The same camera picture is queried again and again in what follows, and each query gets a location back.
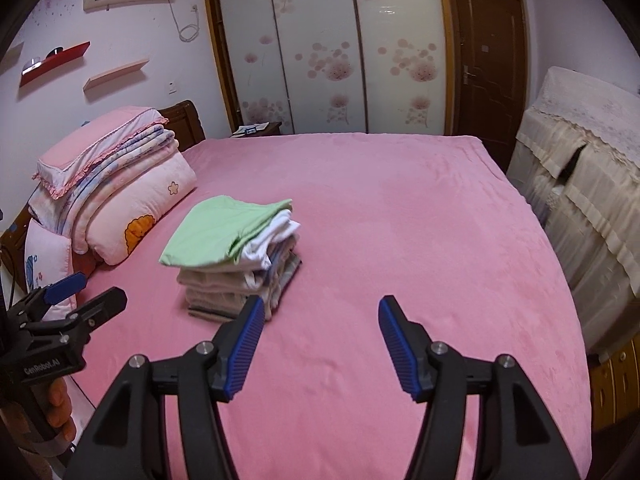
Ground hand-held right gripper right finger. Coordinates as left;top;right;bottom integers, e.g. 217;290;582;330
377;294;583;480

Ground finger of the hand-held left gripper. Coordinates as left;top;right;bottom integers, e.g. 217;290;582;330
22;287;128;356
7;272;87;328

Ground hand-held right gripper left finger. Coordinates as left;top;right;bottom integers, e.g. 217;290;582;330
70;294;266;480

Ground green t-shirt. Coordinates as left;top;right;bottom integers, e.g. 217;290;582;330
158;196;293;268

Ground stack of folded clothes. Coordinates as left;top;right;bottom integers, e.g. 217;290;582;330
177;210;303;322

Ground person's left hand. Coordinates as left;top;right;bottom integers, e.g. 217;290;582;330
46;376;79;443

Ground pink quilted cushion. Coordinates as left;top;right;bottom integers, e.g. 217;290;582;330
25;220;81;311

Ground pink quilt with flower print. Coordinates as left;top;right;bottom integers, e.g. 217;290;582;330
72;152;198;266

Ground striped folded blanket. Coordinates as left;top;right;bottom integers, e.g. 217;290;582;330
27;127;181;241

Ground pink bed blanket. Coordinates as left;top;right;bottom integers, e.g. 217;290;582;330
70;132;593;480

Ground pink ruffled pillow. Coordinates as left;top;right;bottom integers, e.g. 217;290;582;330
32;106;169;199

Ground dark wooden headboard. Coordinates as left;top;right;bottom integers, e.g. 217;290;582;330
155;100;207;153

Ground yellow wooden drawer cabinet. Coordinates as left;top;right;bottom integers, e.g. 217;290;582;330
587;335;640;431

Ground dark wooden nightstand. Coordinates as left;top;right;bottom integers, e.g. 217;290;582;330
230;121;284;139

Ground brown wooden door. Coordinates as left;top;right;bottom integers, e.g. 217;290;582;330
445;0;530;173

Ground white lace cloth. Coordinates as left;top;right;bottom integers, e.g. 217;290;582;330
530;66;640;183

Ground floral sliding-door wardrobe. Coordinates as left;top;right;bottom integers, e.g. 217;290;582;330
201;0;447;137

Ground light wooden wall shelf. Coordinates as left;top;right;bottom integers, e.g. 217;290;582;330
83;59;151;93

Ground red wall shelf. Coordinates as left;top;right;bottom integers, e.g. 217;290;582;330
19;41;92;88

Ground white power cable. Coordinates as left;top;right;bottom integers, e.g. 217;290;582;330
170;2;202;44

